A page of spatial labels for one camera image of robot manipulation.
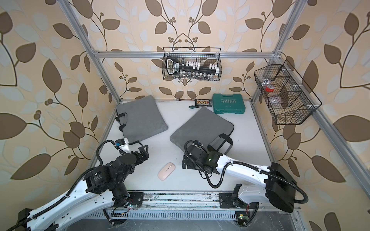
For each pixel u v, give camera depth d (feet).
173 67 2.79
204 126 3.34
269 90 2.70
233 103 3.67
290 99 2.40
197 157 1.96
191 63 2.71
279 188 1.32
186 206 2.42
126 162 1.72
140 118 3.41
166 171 2.71
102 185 1.62
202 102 3.88
